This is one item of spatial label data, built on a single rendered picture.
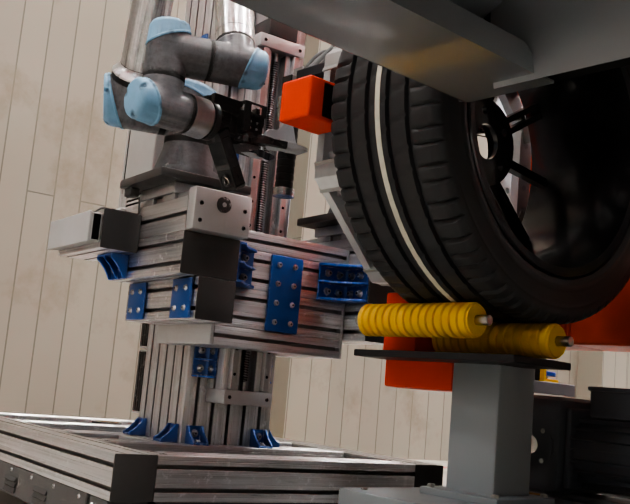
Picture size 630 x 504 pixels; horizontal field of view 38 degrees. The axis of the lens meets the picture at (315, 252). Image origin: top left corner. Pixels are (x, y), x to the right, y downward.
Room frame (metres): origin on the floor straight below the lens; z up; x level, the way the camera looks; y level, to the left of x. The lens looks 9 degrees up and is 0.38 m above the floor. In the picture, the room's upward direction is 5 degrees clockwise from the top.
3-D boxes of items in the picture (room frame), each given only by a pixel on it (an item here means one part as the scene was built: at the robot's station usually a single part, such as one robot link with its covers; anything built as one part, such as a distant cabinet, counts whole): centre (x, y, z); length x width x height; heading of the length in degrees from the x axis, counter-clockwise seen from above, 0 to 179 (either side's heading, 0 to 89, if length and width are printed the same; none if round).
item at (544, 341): (1.56, -0.32, 0.49); 0.29 x 0.06 x 0.06; 41
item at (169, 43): (1.56, 0.28, 0.95); 0.11 x 0.08 x 0.11; 108
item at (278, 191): (1.75, 0.07, 0.83); 0.04 x 0.04 x 0.16
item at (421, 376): (1.66, -0.24, 0.48); 0.16 x 0.12 x 0.17; 41
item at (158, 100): (1.55, 0.30, 0.85); 0.11 x 0.08 x 0.09; 131
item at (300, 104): (1.47, 0.02, 0.85); 0.09 x 0.08 x 0.07; 131
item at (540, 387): (2.22, -0.46, 0.44); 0.43 x 0.17 x 0.03; 131
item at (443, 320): (1.53, -0.19, 0.51); 0.29 x 0.06 x 0.06; 41
